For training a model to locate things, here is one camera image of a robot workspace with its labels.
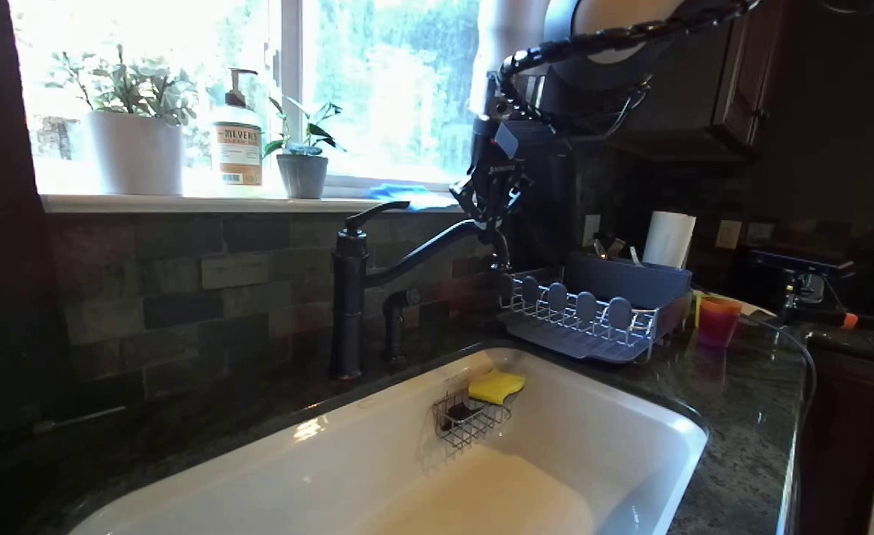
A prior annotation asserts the yellow sponge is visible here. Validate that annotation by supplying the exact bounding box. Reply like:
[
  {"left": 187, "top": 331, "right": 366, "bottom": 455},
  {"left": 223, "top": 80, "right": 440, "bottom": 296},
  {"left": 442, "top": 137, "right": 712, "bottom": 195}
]
[{"left": 465, "top": 370, "right": 529, "bottom": 409}]

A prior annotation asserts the large white potted plant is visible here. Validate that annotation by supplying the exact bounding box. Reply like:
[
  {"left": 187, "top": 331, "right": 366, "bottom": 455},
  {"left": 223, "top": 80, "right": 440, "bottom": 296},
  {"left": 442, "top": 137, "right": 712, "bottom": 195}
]
[{"left": 42, "top": 41, "right": 198, "bottom": 200}]

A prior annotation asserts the wire sponge basket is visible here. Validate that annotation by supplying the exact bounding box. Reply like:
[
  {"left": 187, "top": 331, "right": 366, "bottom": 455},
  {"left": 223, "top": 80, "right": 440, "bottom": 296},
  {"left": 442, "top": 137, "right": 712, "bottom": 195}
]
[{"left": 430, "top": 392, "right": 510, "bottom": 450}]

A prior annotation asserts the small grey potted plant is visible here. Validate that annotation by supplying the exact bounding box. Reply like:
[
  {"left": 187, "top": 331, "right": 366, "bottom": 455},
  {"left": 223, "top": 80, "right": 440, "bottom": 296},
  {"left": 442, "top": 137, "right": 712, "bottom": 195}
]
[{"left": 260, "top": 93, "right": 345, "bottom": 202}]

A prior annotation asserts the dark window curtain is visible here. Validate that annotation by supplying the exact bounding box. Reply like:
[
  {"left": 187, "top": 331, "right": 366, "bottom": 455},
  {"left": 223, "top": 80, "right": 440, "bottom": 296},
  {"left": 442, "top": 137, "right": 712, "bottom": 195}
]
[{"left": 514, "top": 128, "right": 581, "bottom": 267}]

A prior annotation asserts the white window frame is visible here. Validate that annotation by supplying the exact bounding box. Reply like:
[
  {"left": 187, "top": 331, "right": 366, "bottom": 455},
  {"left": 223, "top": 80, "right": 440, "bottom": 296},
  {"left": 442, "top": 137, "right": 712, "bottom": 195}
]
[{"left": 5, "top": 0, "right": 491, "bottom": 218}]

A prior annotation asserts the white paper towel roll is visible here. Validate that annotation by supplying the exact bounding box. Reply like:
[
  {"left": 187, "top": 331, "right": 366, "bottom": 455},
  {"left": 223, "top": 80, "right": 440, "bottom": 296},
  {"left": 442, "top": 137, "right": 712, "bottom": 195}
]
[{"left": 642, "top": 209, "right": 700, "bottom": 272}]

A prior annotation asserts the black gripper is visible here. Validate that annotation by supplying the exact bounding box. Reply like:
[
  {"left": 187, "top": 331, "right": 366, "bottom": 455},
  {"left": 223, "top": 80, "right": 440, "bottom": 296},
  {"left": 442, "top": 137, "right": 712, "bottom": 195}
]
[{"left": 450, "top": 116, "right": 565, "bottom": 275}]

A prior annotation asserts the blue cloth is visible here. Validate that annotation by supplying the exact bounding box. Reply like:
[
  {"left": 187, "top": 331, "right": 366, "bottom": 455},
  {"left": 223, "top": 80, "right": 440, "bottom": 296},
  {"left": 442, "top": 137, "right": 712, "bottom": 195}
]
[{"left": 363, "top": 183, "right": 462, "bottom": 209}]

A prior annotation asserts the dark wooden base cabinet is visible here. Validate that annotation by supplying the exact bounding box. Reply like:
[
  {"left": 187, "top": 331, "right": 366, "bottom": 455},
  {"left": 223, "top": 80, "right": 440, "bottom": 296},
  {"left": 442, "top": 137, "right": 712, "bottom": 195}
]
[{"left": 797, "top": 331, "right": 874, "bottom": 535}]

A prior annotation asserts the pump soap bottle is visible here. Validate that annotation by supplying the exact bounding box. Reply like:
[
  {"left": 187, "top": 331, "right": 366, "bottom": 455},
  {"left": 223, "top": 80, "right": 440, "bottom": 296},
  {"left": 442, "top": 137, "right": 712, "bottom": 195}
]
[{"left": 208, "top": 67, "right": 263, "bottom": 192}]

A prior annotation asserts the dark wooden wall cabinet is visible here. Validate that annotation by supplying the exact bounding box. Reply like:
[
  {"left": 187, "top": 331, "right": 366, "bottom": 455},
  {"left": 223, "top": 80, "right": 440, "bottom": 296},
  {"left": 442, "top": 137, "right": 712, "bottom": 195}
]
[{"left": 544, "top": 0, "right": 792, "bottom": 166}]

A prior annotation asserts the blue dish drying rack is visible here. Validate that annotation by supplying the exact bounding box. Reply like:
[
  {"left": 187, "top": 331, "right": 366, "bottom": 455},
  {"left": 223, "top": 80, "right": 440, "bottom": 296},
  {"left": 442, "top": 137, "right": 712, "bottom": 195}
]
[{"left": 497, "top": 248, "right": 697, "bottom": 367}]

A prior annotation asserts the dark bronze side sprayer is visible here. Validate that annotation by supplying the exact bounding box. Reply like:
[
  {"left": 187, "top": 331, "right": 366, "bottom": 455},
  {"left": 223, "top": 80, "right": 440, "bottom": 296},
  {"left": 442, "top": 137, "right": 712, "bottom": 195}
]
[{"left": 381, "top": 290, "right": 410, "bottom": 370}]

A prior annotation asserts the white wall outlet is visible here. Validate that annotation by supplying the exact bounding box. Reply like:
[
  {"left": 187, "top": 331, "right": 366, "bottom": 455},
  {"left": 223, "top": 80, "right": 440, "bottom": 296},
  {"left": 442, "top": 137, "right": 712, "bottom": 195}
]
[{"left": 716, "top": 218, "right": 746, "bottom": 253}]

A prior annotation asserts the dark bronze kitchen faucet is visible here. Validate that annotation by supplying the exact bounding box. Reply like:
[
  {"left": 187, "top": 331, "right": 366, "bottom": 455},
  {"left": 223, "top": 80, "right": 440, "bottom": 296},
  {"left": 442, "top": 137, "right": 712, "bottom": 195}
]
[{"left": 329, "top": 200, "right": 510, "bottom": 388}]

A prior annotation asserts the red plastic cup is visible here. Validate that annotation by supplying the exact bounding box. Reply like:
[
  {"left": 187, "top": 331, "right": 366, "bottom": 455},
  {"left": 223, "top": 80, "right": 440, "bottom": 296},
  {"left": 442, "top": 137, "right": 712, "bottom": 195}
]
[{"left": 694, "top": 296, "right": 743, "bottom": 352}]

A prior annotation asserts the black countertop appliance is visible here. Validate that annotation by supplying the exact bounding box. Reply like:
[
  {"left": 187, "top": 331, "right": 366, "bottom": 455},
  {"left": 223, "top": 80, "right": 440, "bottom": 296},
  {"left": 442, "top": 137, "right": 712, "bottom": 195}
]
[{"left": 748, "top": 248, "right": 859, "bottom": 321}]

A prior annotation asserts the white ceramic sink basin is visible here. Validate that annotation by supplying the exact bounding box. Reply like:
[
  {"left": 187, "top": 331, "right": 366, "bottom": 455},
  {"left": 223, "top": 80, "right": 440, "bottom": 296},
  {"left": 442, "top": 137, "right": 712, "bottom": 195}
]
[{"left": 65, "top": 346, "right": 711, "bottom": 535}]

